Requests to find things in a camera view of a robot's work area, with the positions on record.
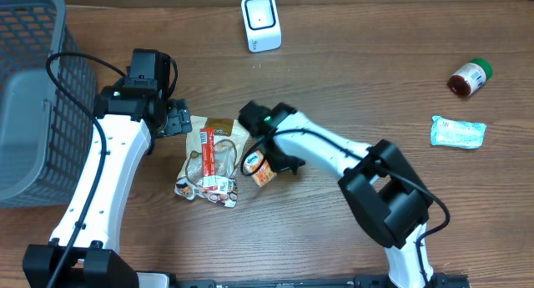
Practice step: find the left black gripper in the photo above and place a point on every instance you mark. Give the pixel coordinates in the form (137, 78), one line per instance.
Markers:
(179, 121)

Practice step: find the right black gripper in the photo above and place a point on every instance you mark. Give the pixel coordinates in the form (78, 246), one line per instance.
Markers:
(279, 162)

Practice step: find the orange tissue packet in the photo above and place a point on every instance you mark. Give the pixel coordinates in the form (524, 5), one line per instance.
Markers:
(259, 168)

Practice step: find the beige dried food bag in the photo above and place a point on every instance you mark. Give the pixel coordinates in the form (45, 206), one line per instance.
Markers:
(229, 141)

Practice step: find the red snack stick pack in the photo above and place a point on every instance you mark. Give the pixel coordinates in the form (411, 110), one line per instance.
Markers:
(208, 160)

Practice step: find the teal wet wipes packet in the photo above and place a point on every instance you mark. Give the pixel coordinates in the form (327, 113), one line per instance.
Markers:
(457, 134)

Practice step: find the green white round container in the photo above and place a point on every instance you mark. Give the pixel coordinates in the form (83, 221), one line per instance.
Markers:
(473, 75)

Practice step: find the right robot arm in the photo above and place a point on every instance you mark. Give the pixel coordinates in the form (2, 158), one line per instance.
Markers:
(385, 195)

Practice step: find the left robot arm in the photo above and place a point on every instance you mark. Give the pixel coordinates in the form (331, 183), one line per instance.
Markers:
(83, 250)

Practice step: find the white barcode scanner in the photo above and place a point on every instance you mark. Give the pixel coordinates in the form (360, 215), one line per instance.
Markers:
(262, 25)

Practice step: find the grey plastic mesh basket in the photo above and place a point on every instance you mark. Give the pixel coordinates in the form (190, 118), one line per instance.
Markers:
(44, 136)

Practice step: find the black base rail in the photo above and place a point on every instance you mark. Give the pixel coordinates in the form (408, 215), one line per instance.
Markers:
(283, 284)

